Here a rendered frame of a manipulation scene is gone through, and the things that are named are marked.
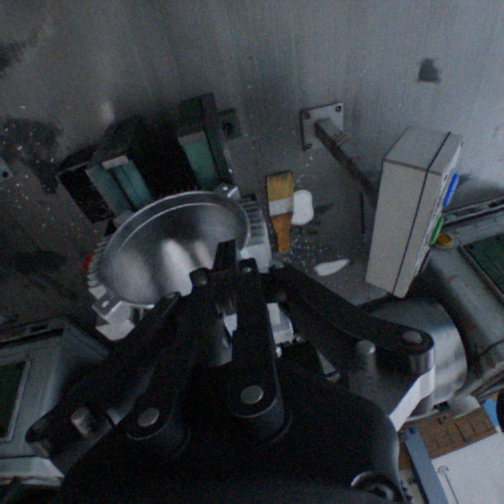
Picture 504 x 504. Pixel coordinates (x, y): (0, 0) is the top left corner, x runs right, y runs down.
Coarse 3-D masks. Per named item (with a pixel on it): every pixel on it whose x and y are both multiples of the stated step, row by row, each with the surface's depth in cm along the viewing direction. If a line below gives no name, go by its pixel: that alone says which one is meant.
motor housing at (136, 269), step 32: (192, 192) 33; (128, 224) 32; (160, 224) 35; (192, 224) 37; (224, 224) 36; (256, 224) 28; (96, 256) 29; (128, 256) 33; (160, 256) 38; (192, 256) 41; (256, 256) 27; (96, 288) 26; (128, 288) 32; (160, 288) 39; (224, 320) 25
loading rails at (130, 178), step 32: (128, 128) 35; (192, 128) 31; (224, 128) 40; (96, 160) 31; (128, 160) 30; (160, 160) 44; (192, 160) 33; (224, 160) 32; (128, 192) 34; (160, 192) 40
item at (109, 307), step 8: (224, 184) 33; (224, 192) 32; (232, 192) 32; (120, 216) 33; (128, 216) 33; (120, 224) 32; (104, 296) 25; (112, 296) 25; (96, 304) 24; (104, 304) 25; (112, 304) 24; (120, 304) 24; (104, 312) 24; (112, 312) 24; (120, 312) 24; (128, 312) 25; (112, 320) 24; (120, 320) 25; (280, 352) 38
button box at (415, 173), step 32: (416, 128) 24; (384, 160) 22; (416, 160) 21; (448, 160) 20; (384, 192) 24; (416, 192) 22; (384, 224) 26; (416, 224) 24; (384, 256) 29; (416, 256) 26; (384, 288) 33
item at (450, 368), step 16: (368, 304) 59; (384, 304) 57; (400, 304) 55; (416, 304) 54; (432, 304) 54; (400, 320) 52; (416, 320) 51; (432, 320) 50; (448, 320) 51; (432, 336) 49; (448, 336) 49; (448, 352) 47; (464, 352) 48; (448, 368) 47; (464, 368) 49; (448, 384) 48
